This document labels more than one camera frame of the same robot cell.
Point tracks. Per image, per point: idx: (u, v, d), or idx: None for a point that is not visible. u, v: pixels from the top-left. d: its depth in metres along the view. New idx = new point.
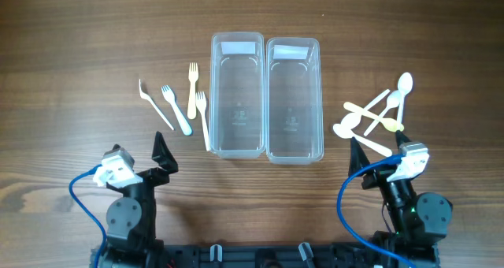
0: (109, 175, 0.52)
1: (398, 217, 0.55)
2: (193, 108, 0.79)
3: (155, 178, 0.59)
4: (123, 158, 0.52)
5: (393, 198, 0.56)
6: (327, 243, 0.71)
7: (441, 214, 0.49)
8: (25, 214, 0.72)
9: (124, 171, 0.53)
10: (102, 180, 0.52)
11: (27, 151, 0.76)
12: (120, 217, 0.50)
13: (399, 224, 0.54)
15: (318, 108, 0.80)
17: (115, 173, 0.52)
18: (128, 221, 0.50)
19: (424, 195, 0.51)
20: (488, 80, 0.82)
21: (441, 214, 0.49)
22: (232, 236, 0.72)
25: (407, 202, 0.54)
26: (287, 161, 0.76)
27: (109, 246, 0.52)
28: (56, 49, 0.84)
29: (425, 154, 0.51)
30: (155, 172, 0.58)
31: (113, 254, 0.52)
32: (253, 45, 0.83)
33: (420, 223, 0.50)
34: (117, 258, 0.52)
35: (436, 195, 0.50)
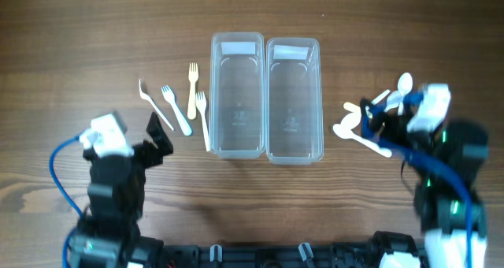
0: (98, 136, 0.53)
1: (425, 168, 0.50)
2: (193, 108, 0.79)
3: (148, 155, 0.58)
4: (113, 117, 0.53)
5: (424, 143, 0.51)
6: (327, 243, 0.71)
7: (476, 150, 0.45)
8: (25, 214, 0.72)
9: (113, 134, 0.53)
10: (89, 139, 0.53)
11: (27, 151, 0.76)
12: (111, 173, 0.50)
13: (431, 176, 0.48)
15: (318, 108, 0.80)
17: (103, 135, 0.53)
18: (113, 176, 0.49)
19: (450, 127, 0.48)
20: (488, 80, 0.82)
21: (476, 137, 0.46)
22: (232, 236, 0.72)
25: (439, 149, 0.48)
26: (287, 161, 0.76)
27: (86, 221, 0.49)
28: (56, 50, 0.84)
29: (446, 90, 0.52)
30: (148, 148, 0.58)
31: (89, 227, 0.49)
32: (253, 45, 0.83)
33: (453, 148, 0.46)
34: (93, 233, 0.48)
35: (465, 128, 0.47)
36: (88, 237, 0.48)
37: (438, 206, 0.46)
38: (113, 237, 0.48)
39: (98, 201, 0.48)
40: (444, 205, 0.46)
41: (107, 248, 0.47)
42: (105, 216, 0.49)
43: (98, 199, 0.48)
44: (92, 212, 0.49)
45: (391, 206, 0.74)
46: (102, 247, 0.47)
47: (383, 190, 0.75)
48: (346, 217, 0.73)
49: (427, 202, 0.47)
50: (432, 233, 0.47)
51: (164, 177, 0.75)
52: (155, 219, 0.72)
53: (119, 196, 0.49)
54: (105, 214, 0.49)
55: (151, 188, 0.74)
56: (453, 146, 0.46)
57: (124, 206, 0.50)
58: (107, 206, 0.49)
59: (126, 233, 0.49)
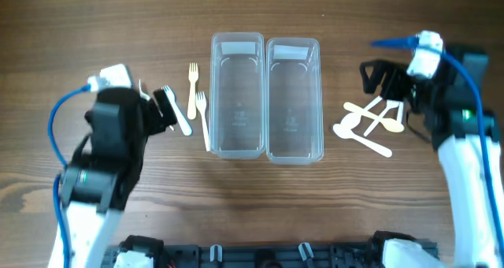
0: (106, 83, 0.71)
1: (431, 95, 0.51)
2: (193, 108, 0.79)
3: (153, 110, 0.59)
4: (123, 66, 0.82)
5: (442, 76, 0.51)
6: (327, 243, 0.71)
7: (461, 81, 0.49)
8: (26, 214, 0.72)
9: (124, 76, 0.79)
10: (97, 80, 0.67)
11: (27, 151, 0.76)
12: (116, 100, 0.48)
13: (418, 92, 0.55)
15: (318, 108, 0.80)
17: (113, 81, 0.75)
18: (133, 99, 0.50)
19: (464, 60, 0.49)
20: (488, 80, 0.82)
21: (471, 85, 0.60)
22: (232, 236, 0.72)
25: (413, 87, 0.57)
26: (287, 161, 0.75)
27: (75, 157, 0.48)
28: (56, 49, 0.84)
29: None
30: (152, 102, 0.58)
31: (82, 161, 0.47)
32: (253, 46, 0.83)
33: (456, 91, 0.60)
34: (87, 165, 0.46)
35: (472, 47, 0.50)
36: (83, 167, 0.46)
37: (453, 121, 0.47)
38: (109, 169, 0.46)
39: (102, 123, 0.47)
40: (460, 121, 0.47)
41: (101, 181, 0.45)
42: (105, 147, 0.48)
43: (100, 124, 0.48)
44: (94, 140, 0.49)
45: (390, 206, 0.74)
46: (96, 179, 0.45)
47: (383, 190, 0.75)
48: (346, 217, 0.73)
49: (438, 116, 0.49)
50: (445, 141, 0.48)
51: (164, 177, 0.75)
52: (155, 219, 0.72)
53: (124, 120, 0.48)
54: (108, 142, 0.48)
55: (151, 187, 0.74)
56: (453, 77, 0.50)
57: (128, 135, 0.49)
58: (113, 134, 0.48)
59: (120, 168, 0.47)
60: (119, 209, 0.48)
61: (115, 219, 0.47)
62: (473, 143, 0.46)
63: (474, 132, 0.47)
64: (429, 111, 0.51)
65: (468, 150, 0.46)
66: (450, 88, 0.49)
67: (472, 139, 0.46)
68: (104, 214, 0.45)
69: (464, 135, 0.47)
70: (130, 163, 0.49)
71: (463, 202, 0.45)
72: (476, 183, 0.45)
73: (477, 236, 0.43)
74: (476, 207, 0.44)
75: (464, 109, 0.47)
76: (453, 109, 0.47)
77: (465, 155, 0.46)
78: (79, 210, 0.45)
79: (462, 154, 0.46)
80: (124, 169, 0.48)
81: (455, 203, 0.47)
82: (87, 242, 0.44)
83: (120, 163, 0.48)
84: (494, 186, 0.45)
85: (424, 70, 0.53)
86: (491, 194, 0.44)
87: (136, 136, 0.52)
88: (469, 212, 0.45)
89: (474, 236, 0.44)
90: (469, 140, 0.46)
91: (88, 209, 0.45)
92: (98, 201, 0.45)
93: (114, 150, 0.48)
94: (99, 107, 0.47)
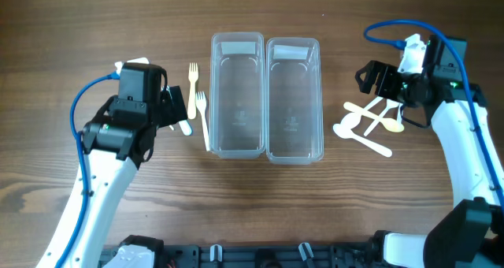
0: None
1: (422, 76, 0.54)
2: (193, 108, 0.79)
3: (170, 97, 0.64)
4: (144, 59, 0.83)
5: (430, 58, 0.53)
6: (327, 243, 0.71)
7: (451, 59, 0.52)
8: (26, 214, 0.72)
9: None
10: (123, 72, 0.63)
11: (27, 151, 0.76)
12: (142, 67, 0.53)
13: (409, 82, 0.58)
15: (318, 108, 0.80)
17: None
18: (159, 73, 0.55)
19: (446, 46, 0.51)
20: (489, 80, 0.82)
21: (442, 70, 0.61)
22: (232, 236, 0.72)
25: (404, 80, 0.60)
26: (287, 161, 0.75)
27: (97, 116, 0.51)
28: (56, 49, 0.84)
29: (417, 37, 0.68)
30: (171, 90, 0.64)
31: (105, 118, 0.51)
32: (253, 46, 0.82)
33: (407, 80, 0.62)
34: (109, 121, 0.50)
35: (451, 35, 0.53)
36: (105, 121, 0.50)
37: (443, 92, 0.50)
38: (129, 125, 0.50)
39: (129, 83, 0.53)
40: (449, 90, 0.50)
41: (122, 133, 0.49)
42: (128, 109, 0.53)
43: (127, 87, 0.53)
44: (117, 103, 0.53)
45: (391, 206, 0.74)
46: (116, 132, 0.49)
47: (383, 190, 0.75)
48: (346, 217, 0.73)
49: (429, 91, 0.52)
50: (438, 108, 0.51)
51: (164, 176, 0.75)
52: (155, 219, 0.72)
53: (150, 83, 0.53)
54: (133, 103, 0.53)
55: (151, 187, 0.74)
56: (439, 58, 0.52)
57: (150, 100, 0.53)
58: (135, 96, 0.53)
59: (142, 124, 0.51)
60: (135, 162, 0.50)
61: (132, 170, 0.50)
62: (463, 105, 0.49)
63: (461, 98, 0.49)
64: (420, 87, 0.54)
65: (459, 111, 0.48)
66: (441, 66, 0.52)
67: (461, 102, 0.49)
68: (124, 160, 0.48)
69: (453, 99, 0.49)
70: (149, 124, 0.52)
71: (461, 154, 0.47)
72: (466, 135, 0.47)
73: (476, 184, 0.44)
74: (471, 156, 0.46)
75: (450, 81, 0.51)
76: (441, 83, 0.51)
77: (456, 113, 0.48)
78: (101, 156, 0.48)
79: (453, 112, 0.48)
80: (142, 128, 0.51)
81: (452, 158, 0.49)
82: (105, 184, 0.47)
83: (139, 120, 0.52)
84: (487, 139, 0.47)
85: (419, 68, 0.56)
86: (481, 143, 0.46)
87: (157, 106, 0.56)
88: (466, 161, 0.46)
89: (472, 184, 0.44)
90: (459, 103, 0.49)
91: (109, 154, 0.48)
92: (119, 149, 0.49)
93: (136, 111, 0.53)
94: (126, 72, 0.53)
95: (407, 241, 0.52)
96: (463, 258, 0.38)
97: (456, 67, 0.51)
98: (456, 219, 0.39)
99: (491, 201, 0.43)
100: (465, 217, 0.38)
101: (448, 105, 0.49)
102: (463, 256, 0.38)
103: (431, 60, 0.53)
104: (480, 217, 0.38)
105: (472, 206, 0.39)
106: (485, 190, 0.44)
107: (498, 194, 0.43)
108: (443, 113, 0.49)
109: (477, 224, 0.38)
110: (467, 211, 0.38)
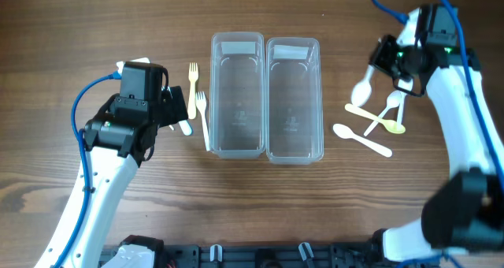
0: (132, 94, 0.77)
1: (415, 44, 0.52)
2: (193, 108, 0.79)
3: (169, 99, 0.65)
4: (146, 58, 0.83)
5: (423, 24, 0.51)
6: (327, 243, 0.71)
7: (444, 24, 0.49)
8: (25, 214, 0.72)
9: None
10: None
11: (27, 151, 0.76)
12: (143, 65, 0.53)
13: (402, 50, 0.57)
15: (318, 108, 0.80)
17: None
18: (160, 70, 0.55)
19: (439, 9, 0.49)
20: (488, 80, 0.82)
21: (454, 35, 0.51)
22: (232, 236, 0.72)
25: (398, 48, 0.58)
26: (287, 161, 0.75)
27: (97, 115, 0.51)
28: (55, 49, 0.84)
29: None
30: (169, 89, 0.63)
31: (105, 117, 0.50)
32: (253, 45, 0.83)
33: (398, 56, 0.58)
34: (109, 120, 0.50)
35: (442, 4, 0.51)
36: (106, 120, 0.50)
37: (436, 59, 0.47)
38: (130, 124, 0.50)
39: (131, 81, 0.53)
40: (444, 56, 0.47)
41: (124, 132, 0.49)
42: (130, 107, 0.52)
43: (128, 85, 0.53)
44: (118, 104, 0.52)
45: (391, 206, 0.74)
46: (118, 129, 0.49)
47: (383, 190, 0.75)
48: (346, 217, 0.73)
49: (423, 57, 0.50)
50: (431, 74, 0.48)
51: (165, 177, 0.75)
52: (155, 218, 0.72)
53: (151, 82, 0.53)
54: (132, 102, 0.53)
55: (151, 187, 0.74)
56: (432, 24, 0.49)
57: (152, 98, 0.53)
58: (137, 94, 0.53)
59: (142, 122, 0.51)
60: (136, 160, 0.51)
61: (133, 168, 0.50)
62: (458, 69, 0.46)
63: (457, 62, 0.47)
64: (414, 55, 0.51)
65: (453, 80, 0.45)
66: (435, 32, 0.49)
67: (457, 66, 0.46)
68: (124, 158, 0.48)
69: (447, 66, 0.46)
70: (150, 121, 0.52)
71: (453, 123, 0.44)
72: (461, 101, 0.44)
73: (470, 149, 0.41)
74: (465, 120, 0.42)
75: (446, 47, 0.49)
76: (435, 48, 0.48)
77: (450, 76, 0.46)
78: (102, 154, 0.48)
79: (447, 77, 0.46)
80: (142, 125, 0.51)
81: (448, 128, 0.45)
82: (107, 180, 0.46)
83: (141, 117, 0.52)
84: (482, 106, 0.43)
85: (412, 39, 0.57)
86: (477, 109, 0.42)
87: (157, 104, 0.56)
88: (458, 130, 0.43)
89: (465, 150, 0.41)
90: (453, 67, 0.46)
91: (110, 152, 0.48)
92: (120, 147, 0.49)
93: (136, 109, 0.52)
94: (127, 70, 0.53)
95: (403, 231, 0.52)
96: (467, 218, 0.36)
97: (449, 34, 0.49)
98: (453, 188, 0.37)
99: (485, 166, 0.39)
100: (461, 186, 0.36)
101: (443, 70, 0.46)
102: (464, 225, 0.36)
103: (424, 25, 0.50)
104: (477, 184, 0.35)
105: (468, 176, 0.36)
106: (479, 155, 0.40)
107: (494, 159, 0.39)
108: (439, 80, 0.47)
109: (476, 191, 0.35)
110: (462, 180, 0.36)
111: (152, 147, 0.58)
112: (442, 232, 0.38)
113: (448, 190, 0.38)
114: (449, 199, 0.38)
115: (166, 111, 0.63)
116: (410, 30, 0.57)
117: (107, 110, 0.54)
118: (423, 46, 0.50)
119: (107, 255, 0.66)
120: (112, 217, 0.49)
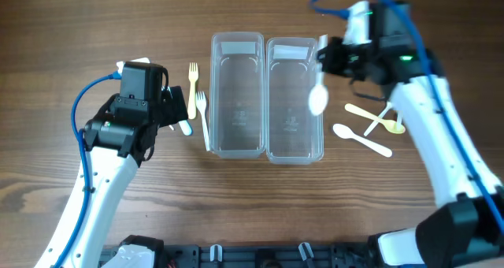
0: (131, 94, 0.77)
1: (368, 50, 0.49)
2: (193, 108, 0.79)
3: (168, 99, 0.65)
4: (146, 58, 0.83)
5: (375, 31, 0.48)
6: (327, 243, 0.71)
7: (395, 27, 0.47)
8: (25, 214, 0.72)
9: None
10: None
11: (27, 151, 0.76)
12: (143, 65, 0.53)
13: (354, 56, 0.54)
15: (318, 108, 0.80)
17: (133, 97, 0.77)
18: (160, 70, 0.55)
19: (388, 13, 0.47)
20: (487, 80, 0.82)
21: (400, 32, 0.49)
22: (232, 236, 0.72)
25: (349, 51, 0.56)
26: (287, 161, 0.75)
27: (97, 115, 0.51)
28: (55, 49, 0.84)
29: None
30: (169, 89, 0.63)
31: (105, 117, 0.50)
32: (253, 45, 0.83)
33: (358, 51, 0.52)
34: (109, 120, 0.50)
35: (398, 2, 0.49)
36: (106, 120, 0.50)
37: (395, 69, 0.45)
38: (130, 124, 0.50)
39: (131, 81, 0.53)
40: (402, 66, 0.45)
41: (124, 132, 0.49)
42: (130, 107, 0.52)
43: (128, 85, 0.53)
44: (118, 104, 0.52)
45: (391, 206, 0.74)
46: (118, 130, 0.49)
47: (383, 190, 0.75)
48: (346, 217, 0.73)
49: (380, 68, 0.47)
50: (394, 91, 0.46)
51: (164, 176, 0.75)
52: (155, 218, 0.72)
53: (151, 81, 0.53)
54: (132, 102, 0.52)
55: (151, 187, 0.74)
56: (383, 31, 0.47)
57: (151, 98, 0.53)
58: (136, 94, 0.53)
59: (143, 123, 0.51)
60: (136, 160, 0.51)
61: (133, 168, 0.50)
62: (421, 81, 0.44)
63: (417, 71, 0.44)
64: (371, 64, 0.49)
65: (414, 96, 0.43)
66: (387, 38, 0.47)
67: (421, 79, 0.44)
68: (124, 158, 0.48)
69: (409, 80, 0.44)
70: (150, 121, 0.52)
71: (432, 149, 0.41)
72: (431, 120, 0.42)
73: (454, 178, 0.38)
74: (441, 143, 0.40)
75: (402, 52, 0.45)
76: (391, 57, 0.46)
77: (414, 94, 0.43)
78: (102, 154, 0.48)
79: (410, 96, 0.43)
80: (142, 125, 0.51)
81: (424, 148, 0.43)
82: (107, 180, 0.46)
83: (141, 117, 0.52)
84: (453, 122, 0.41)
85: (361, 39, 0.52)
86: (451, 130, 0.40)
87: (157, 104, 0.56)
88: (442, 158, 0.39)
89: (450, 179, 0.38)
90: (416, 80, 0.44)
91: (110, 152, 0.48)
92: (120, 147, 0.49)
93: (136, 109, 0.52)
94: (127, 70, 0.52)
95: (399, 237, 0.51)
96: (461, 248, 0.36)
97: (403, 34, 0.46)
98: (444, 221, 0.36)
99: (472, 193, 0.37)
100: (453, 223, 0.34)
101: (407, 87, 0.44)
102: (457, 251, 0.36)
103: (376, 31, 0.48)
104: (468, 218, 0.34)
105: (458, 210, 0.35)
106: (465, 184, 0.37)
107: (478, 184, 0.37)
108: (402, 94, 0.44)
109: (468, 225, 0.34)
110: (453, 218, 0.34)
111: (152, 147, 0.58)
112: (438, 258, 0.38)
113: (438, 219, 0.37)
114: (441, 228, 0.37)
115: (166, 111, 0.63)
116: (357, 26, 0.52)
117: (107, 110, 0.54)
118: (376, 53, 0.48)
119: (107, 256, 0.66)
120: (112, 218, 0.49)
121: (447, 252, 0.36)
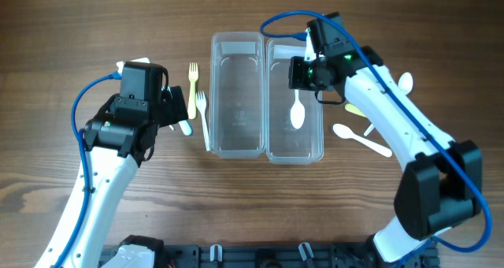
0: None
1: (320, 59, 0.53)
2: (193, 108, 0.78)
3: (168, 99, 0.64)
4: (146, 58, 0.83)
5: (317, 40, 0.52)
6: (327, 243, 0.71)
7: (334, 33, 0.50)
8: (26, 214, 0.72)
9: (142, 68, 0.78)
10: None
11: (27, 151, 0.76)
12: (143, 65, 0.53)
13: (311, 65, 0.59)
15: (318, 108, 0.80)
17: None
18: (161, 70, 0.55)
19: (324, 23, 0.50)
20: (487, 80, 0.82)
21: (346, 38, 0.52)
22: (232, 236, 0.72)
25: (307, 66, 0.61)
26: (287, 161, 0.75)
27: (96, 115, 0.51)
28: (55, 49, 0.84)
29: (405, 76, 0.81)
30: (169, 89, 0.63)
31: (105, 117, 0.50)
32: (253, 45, 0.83)
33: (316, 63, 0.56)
34: (109, 120, 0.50)
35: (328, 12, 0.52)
36: (106, 120, 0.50)
37: (343, 70, 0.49)
38: (129, 124, 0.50)
39: (131, 81, 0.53)
40: (345, 65, 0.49)
41: (123, 132, 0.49)
42: (129, 108, 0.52)
43: (127, 85, 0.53)
44: (117, 105, 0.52)
45: (391, 206, 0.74)
46: (118, 129, 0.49)
47: (383, 190, 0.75)
48: (346, 217, 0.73)
49: (328, 71, 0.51)
50: (344, 86, 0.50)
51: (164, 176, 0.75)
52: (154, 219, 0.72)
53: (151, 82, 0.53)
54: (131, 102, 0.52)
55: (151, 187, 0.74)
56: (324, 39, 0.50)
57: (151, 98, 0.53)
58: (136, 94, 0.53)
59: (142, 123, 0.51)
60: (136, 160, 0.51)
61: (133, 168, 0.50)
62: (365, 72, 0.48)
63: (361, 66, 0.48)
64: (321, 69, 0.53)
65: (365, 83, 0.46)
66: (329, 44, 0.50)
67: (362, 71, 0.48)
68: (124, 158, 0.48)
69: (354, 72, 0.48)
70: (150, 121, 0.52)
71: (388, 124, 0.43)
72: (381, 99, 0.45)
73: (409, 143, 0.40)
74: (392, 117, 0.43)
75: (344, 54, 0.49)
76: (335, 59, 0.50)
77: (362, 82, 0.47)
78: (102, 153, 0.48)
79: (358, 85, 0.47)
80: (142, 125, 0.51)
81: (381, 128, 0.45)
82: (107, 180, 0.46)
83: (141, 117, 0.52)
84: (400, 96, 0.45)
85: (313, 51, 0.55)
86: (398, 102, 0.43)
87: (157, 104, 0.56)
88: (397, 132, 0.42)
89: (405, 146, 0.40)
90: (361, 73, 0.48)
91: (110, 152, 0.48)
92: (119, 147, 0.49)
93: (135, 109, 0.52)
94: (127, 70, 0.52)
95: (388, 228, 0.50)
96: (432, 205, 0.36)
97: (342, 39, 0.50)
98: (409, 184, 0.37)
99: (429, 152, 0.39)
100: (417, 181, 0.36)
101: (352, 83, 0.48)
102: (431, 210, 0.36)
103: (318, 41, 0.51)
104: (429, 172, 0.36)
105: (417, 165, 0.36)
106: (420, 144, 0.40)
107: (432, 143, 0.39)
108: (353, 87, 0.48)
109: (430, 178, 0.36)
110: (416, 176, 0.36)
111: (152, 147, 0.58)
112: (417, 225, 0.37)
113: (405, 186, 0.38)
114: (409, 194, 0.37)
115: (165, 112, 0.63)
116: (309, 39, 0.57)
117: (106, 110, 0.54)
118: (325, 59, 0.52)
119: (107, 256, 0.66)
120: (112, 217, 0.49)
121: (421, 214, 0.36)
